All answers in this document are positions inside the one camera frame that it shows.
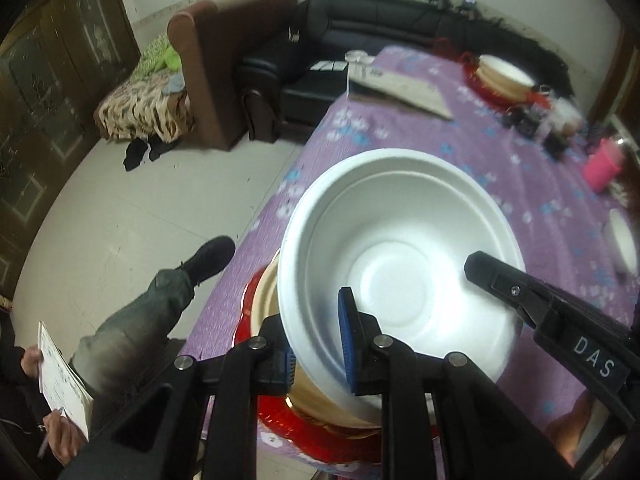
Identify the purple floral tablecloth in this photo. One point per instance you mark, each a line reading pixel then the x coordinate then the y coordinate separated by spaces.
pixel 525 190

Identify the clear tape roll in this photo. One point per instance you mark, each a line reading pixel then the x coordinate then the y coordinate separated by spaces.
pixel 358 57

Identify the person's right hand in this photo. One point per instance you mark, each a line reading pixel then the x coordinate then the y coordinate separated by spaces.
pixel 572 430

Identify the white and black booklet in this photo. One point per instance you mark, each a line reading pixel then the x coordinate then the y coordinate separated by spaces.
pixel 400 90

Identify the green cloth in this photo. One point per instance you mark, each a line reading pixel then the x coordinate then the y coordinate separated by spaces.
pixel 160 57

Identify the white foam bowl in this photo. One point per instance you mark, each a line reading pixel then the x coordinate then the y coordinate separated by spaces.
pixel 400 240
pixel 621 240

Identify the red plate with gold lettering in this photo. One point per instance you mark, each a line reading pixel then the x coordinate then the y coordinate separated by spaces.
pixel 300 435

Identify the bottle with pink knit sleeve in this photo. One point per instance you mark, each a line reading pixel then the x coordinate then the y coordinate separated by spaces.
pixel 605 165

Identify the beige plastic strainer bowl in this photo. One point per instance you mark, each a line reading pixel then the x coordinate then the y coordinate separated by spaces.
pixel 270 310

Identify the leaf patterned blanket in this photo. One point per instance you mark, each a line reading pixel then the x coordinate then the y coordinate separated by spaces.
pixel 140 110

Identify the dark wooden cabinet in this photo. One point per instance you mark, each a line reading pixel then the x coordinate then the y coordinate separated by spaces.
pixel 45 100

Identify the black clothes on floor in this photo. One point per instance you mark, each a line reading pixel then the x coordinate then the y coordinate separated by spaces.
pixel 145 152

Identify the far bowl on red plate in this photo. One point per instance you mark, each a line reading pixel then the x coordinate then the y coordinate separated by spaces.
pixel 487 91

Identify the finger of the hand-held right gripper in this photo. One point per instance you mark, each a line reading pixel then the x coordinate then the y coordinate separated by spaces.
pixel 505 285

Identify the brown armchair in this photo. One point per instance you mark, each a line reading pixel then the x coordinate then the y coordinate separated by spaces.
pixel 225 60

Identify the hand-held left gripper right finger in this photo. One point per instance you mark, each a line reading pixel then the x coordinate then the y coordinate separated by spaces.
pixel 347 340

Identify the cream bowl with white inside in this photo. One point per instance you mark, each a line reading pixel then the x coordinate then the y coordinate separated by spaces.
pixel 505 70

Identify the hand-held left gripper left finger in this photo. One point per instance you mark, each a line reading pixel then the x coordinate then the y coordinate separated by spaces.
pixel 289 367

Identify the black leather sofa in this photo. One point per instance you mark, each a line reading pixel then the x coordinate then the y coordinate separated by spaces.
pixel 320 35

